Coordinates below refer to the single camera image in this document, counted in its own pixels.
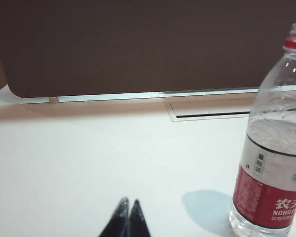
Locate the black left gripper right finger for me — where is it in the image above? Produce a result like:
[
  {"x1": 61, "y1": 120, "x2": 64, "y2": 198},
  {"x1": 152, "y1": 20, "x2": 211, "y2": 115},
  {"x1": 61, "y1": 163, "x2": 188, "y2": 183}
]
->
[{"x1": 129, "y1": 198, "x2": 151, "y2": 237}]

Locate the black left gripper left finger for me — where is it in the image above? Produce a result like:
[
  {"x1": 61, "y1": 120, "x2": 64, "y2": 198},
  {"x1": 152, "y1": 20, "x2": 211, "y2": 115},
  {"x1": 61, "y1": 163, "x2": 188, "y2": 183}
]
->
[{"x1": 98, "y1": 197, "x2": 131, "y2": 237}]

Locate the clear water bottle red label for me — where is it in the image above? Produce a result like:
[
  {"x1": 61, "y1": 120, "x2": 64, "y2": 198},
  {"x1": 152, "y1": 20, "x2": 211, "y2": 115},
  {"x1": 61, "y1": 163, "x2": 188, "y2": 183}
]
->
[{"x1": 228, "y1": 22, "x2": 296, "y2": 237}]

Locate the brown desk partition panel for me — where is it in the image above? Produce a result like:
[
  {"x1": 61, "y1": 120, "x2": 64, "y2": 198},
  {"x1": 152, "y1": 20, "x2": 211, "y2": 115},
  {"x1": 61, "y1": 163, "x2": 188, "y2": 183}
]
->
[{"x1": 0, "y1": 0, "x2": 296, "y2": 99}]

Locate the aluminium partition base rail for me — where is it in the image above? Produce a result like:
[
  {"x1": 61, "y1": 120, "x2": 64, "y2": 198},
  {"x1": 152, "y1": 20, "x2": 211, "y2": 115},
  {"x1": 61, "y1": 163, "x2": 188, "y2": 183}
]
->
[{"x1": 14, "y1": 85, "x2": 296, "y2": 105}]

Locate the table cable slot cover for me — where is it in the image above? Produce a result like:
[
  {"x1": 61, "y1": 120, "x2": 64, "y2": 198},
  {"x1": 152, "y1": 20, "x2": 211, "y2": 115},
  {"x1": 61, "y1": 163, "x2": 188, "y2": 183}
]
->
[{"x1": 168, "y1": 98, "x2": 257, "y2": 122}]

